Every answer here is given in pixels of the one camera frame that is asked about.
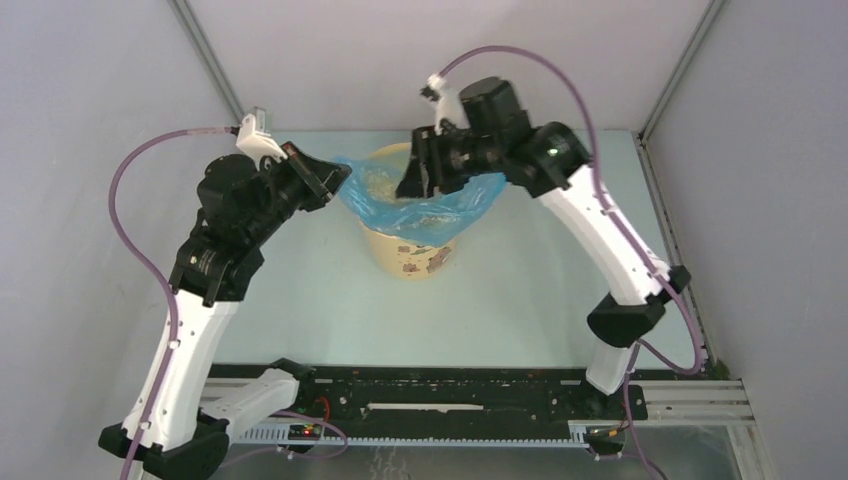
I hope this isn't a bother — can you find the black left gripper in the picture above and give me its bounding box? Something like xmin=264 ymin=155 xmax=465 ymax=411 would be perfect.
xmin=247 ymin=140 xmax=353 ymax=244

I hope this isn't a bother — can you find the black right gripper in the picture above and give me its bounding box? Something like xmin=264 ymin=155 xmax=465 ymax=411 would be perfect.
xmin=395 ymin=124 xmax=503 ymax=200

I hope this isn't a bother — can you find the blue plastic trash bag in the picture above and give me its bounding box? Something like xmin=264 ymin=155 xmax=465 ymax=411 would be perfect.
xmin=332 ymin=154 xmax=506 ymax=246

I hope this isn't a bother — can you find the yellow capybara trash bin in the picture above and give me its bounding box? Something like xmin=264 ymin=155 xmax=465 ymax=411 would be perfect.
xmin=357 ymin=142 xmax=460 ymax=282

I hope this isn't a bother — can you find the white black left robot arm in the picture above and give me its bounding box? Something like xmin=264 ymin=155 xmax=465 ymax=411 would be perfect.
xmin=98 ymin=143 xmax=351 ymax=479

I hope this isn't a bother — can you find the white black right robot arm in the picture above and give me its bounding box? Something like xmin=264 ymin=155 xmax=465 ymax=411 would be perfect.
xmin=395 ymin=74 xmax=691 ymax=418

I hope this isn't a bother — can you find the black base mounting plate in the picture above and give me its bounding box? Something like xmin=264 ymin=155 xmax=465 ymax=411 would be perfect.
xmin=291 ymin=367 xmax=647 ymax=439

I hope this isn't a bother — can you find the small electronics board with LEDs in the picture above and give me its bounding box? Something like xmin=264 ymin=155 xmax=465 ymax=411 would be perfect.
xmin=287 ymin=424 xmax=322 ymax=441

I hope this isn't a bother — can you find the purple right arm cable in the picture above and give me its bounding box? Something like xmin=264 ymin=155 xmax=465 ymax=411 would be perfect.
xmin=437 ymin=45 xmax=705 ymax=480

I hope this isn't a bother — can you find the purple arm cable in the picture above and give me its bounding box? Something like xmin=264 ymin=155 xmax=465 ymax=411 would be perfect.
xmin=108 ymin=127 xmax=349 ymax=480
xmin=437 ymin=45 xmax=705 ymax=480

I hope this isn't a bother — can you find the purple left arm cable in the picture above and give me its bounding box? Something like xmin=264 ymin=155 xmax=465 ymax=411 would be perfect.
xmin=108 ymin=127 xmax=349 ymax=480

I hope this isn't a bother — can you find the white cable duct rail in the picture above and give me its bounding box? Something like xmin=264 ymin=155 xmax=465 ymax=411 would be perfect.
xmin=231 ymin=422 xmax=588 ymax=448

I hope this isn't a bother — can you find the aluminium frame rail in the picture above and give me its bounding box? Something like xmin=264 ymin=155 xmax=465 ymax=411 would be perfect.
xmin=635 ymin=380 xmax=755 ymax=427

